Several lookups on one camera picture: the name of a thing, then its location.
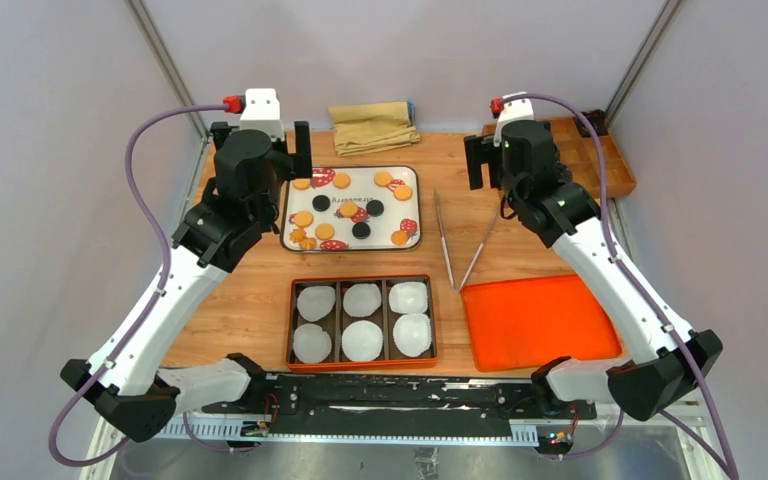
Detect black sandwich cookie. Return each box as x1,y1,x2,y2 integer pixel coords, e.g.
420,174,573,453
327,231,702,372
365,200,385,217
311,195,331,212
351,222,371,240

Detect metal tweezers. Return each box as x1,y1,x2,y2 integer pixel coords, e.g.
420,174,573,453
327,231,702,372
432,188,501,294

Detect orange compartment cookie box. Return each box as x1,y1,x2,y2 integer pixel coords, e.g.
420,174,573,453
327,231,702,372
285,275,438,373

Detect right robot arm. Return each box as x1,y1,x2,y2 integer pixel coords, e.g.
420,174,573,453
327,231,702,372
464,120,723,421

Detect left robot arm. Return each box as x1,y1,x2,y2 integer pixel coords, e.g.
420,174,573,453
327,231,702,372
61,121,312,442

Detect wooden compartment organizer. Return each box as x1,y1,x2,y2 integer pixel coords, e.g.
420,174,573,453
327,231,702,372
481,116,638,200

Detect folded beige cloth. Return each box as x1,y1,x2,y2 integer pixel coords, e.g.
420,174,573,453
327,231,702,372
328,101,420,157

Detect flower shaped butter cookie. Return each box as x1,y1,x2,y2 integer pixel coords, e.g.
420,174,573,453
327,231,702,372
290,228,307,244
298,237,318,250

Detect black patterned cupcake liners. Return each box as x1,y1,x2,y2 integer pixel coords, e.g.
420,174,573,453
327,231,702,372
574,109,609,138

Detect strawberry print white tray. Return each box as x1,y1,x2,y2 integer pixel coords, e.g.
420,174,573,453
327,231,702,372
281,165,422,253

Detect white paper cupcake liner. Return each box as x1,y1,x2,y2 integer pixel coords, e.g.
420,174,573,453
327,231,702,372
392,313,432,358
388,281,429,314
292,323,332,364
296,285,336,322
342,320,383,362
342,283,382,318

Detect orange box lid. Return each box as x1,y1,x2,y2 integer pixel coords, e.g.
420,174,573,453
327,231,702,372
462,274,623,372

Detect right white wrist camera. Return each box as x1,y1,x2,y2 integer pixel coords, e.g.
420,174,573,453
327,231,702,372
490,91,534,147

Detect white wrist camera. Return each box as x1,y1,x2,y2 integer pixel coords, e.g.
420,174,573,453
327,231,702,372
239,88,285,141
490,91,534,147

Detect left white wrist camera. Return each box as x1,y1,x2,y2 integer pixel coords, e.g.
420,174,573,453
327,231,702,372
239,88,285,141

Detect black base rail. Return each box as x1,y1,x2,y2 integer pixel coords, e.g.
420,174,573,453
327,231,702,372
203,373,597,441

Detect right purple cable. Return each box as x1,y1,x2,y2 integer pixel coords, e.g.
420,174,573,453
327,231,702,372
501,93,740,480

